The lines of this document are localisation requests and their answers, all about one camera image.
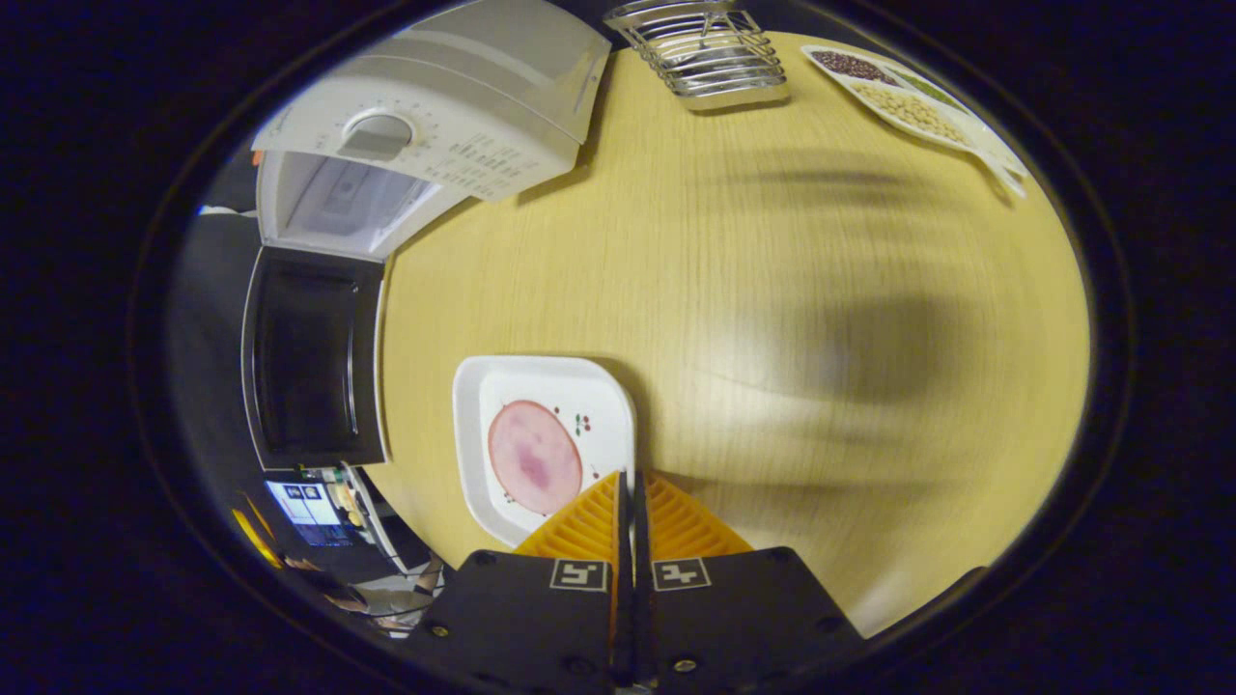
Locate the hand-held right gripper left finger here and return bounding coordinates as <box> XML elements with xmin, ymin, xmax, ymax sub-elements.
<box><xmin>404</xmin><ymin>470</ymin><xmax>635</xmax><ymax>695</ymax></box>

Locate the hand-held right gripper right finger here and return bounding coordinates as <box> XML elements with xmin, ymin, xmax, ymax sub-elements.
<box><xmin>632</xmin><ymin>470</ymin><xmax>867</xmax><ymax>695</ymax></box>

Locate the pink ham slice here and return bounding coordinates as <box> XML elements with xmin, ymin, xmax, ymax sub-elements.
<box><xmin>487</xmin><ymin>399</ymin><xmax>584</xmax><ymax>516</ymax></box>

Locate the white square plate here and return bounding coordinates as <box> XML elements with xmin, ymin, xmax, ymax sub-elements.
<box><xmin>452</xmin><ymin>355</ymin><xmax>637</xmax><ymax>549</ymax></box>

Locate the white microwave oven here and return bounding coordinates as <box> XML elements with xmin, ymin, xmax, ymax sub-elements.
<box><xmin>241</xmin><ymin>0</ymin><xmax>612</xmax><ymax>472</ymax></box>

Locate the bright screen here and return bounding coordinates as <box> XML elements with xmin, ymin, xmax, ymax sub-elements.
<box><xmin>265</xmin><ymin>479</ymin><xmax>355</xmax><ymax>549</ymax></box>

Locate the divided dish of beans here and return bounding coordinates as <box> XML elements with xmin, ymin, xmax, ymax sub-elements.
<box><xmin>801</xmin><ymin>44</ymin><xmax>1030</xmax><ymax>200</ymax></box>

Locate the metal wire rack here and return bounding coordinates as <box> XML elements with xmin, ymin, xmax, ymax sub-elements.
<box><xmin>604</xmin><ymin>0</ymin><xmax>791</xmax><ymax>111</ymax></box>

